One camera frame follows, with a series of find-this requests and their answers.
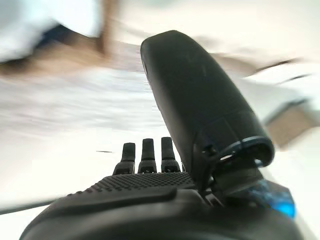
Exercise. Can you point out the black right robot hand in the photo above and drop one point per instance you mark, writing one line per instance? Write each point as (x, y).
(150, 212)

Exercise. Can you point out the white garment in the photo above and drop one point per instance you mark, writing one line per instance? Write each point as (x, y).
(37, 15)

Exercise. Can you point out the tan wooden bed base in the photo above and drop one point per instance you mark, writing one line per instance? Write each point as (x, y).
(292, 125)

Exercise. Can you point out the brown wicker basket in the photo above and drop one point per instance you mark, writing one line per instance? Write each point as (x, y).
(62, 60)

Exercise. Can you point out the grey striped rug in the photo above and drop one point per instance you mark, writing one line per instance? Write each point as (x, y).
(75, 100)

